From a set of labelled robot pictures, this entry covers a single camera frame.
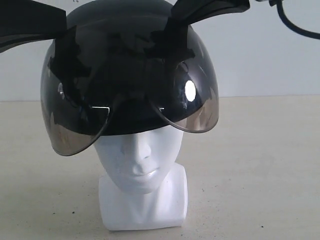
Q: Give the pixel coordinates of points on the black helmet with tinted visor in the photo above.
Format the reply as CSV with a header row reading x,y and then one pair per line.
x,y
125,67

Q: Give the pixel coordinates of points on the white mannequin head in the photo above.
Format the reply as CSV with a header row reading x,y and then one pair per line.
x,y
143,187

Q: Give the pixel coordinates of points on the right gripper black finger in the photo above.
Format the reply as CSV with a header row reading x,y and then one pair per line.
x,y
183,13

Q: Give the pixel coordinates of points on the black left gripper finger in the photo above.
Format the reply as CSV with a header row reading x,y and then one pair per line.
x,y
9,43
21,19

